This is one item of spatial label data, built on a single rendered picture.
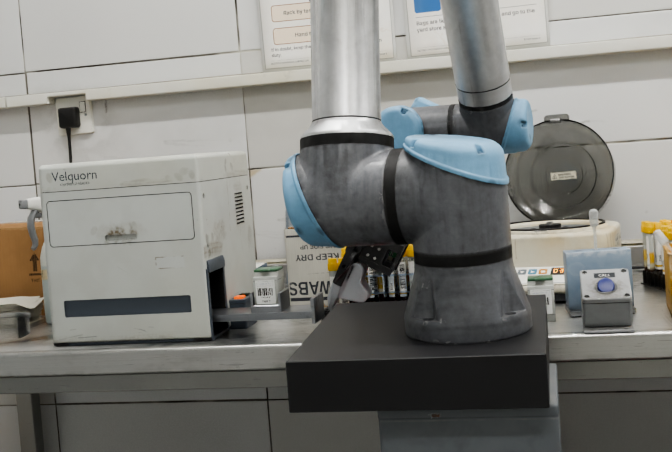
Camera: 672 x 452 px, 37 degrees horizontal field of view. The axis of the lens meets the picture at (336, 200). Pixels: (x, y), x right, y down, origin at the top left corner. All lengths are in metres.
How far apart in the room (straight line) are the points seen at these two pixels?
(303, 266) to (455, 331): 0.76
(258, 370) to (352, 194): 0.51
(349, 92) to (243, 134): 1.06
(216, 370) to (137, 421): 0.85
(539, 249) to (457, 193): 0.68
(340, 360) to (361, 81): 0.33
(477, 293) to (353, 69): 0.30
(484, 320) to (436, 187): 0.16
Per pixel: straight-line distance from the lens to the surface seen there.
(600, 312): 1.51
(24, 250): 2.13
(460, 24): 1.34
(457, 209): 1.14
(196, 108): 2.28
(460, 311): 1.15
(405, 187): 1.15
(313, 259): 1.87
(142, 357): 1.63
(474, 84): 1.37
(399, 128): 1.41
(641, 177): 2.16
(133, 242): 1.65
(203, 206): 1.62
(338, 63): 1.22
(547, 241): 1.79
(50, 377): 1.74
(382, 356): 1.13
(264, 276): 1.62
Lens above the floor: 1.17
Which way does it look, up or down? 3 degrees down
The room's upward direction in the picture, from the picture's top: 4 degrees counter-clockwise
